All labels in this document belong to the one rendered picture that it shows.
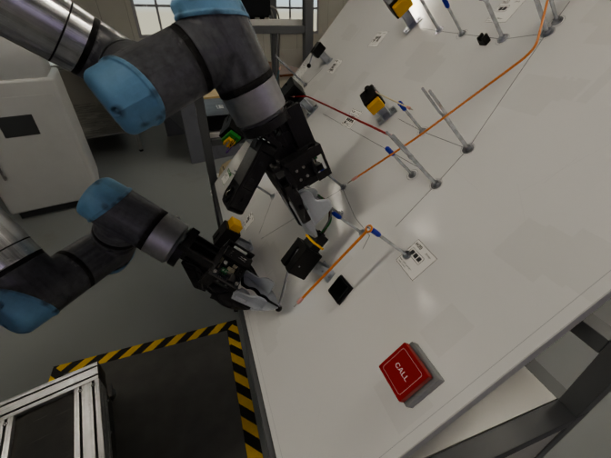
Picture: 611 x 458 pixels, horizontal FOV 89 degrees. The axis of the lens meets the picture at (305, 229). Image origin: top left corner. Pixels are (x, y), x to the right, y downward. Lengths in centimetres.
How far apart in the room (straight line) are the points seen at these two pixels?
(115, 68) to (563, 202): 51
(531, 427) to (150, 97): 85
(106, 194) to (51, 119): 279
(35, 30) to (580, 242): 64
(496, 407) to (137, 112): 81
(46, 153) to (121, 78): 304
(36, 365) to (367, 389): 190
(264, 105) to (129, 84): 15
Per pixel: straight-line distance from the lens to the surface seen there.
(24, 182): 351
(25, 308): 57
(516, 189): 50
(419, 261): 51
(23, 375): 220
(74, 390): 168
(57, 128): 334
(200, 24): 41
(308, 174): 48
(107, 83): 38
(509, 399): 86
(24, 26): 50
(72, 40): 49
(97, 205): 55
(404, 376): 44
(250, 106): 42
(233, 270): 54
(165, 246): 54
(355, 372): 52
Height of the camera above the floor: 146
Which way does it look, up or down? 34 degrees down
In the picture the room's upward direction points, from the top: straight up
